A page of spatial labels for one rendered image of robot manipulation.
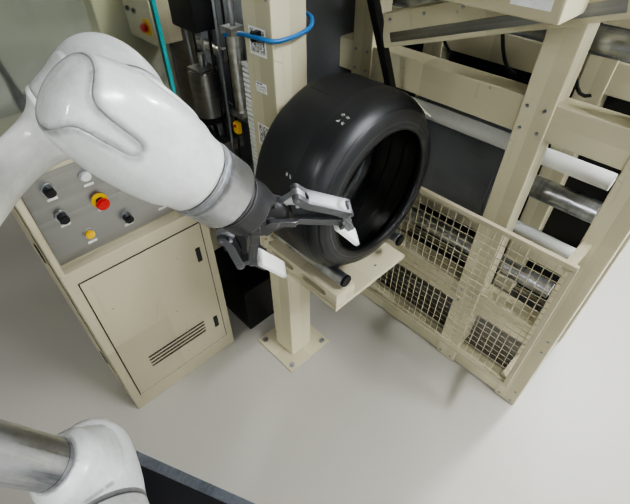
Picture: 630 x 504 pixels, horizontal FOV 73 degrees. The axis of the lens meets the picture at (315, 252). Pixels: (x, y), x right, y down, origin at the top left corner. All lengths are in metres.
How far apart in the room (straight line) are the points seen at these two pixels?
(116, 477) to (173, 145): 0.80
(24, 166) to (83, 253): 1.07
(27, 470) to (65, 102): 0.73
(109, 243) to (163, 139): 1.26
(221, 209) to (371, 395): 1.78
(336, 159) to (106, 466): 0.84
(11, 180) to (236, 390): 1.76
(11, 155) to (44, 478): 0.64
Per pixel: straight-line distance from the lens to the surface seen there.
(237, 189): 0.48
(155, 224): 1.68
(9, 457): 0.96
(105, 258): 1.62
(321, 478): 2.01
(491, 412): 2.27
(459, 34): 1.38
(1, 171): 0.58
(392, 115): 1.16
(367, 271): 1.54
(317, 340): 2.31
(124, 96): 0.40
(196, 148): 0.43
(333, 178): 1.07
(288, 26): 1.32
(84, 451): 1.05
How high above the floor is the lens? 1.91
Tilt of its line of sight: 44 degrees down
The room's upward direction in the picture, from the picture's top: straight up
